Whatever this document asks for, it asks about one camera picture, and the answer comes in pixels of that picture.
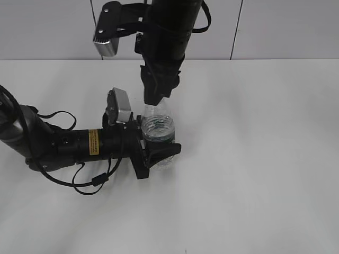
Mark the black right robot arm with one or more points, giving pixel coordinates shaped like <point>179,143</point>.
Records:
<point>163,48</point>

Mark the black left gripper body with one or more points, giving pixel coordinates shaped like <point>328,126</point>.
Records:
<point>123,140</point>

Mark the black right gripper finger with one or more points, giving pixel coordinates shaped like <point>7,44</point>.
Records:
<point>153,95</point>

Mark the clear Cestbon water bottle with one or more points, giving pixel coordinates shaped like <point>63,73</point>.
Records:
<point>157,123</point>

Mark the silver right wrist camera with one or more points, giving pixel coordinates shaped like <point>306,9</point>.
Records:
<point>105,37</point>

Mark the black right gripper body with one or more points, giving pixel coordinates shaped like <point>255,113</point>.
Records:
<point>157,75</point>

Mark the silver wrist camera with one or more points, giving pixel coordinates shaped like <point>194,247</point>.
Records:
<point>118,106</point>
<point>105,37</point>

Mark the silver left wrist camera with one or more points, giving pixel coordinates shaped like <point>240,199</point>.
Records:
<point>118,106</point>

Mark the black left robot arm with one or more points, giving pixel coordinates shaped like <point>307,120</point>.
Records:
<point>49,147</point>

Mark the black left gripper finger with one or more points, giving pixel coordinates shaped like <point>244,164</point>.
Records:
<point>156,152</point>

